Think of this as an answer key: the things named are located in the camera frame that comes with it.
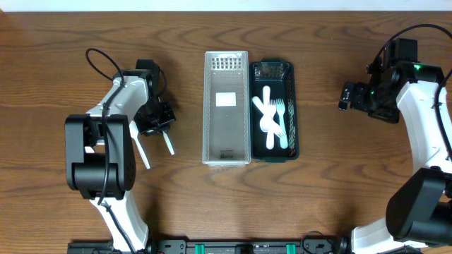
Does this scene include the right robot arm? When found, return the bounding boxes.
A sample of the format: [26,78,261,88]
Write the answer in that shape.
[338,61,451,253]

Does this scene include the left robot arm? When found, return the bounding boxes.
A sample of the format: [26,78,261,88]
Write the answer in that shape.
[65,67,175,253]

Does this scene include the clear plastic perforated basket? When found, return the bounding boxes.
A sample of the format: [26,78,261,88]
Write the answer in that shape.
[202,51,251,167]

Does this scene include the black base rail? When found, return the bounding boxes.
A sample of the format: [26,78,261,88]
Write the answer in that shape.
[67,232,352,254]

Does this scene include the black plastic perforated basket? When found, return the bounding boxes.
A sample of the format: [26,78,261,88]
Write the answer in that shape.
[249,59,299,163]

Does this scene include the white plastic fork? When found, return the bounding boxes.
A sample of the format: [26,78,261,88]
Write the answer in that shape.
[266,99,276,150]
[251,96,287,138]
[274,98,289,150]

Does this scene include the white plastic spoon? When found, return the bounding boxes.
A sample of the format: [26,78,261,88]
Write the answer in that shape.
[260,85,270,132]
[162,131,174,155]
[129,121,150,169]

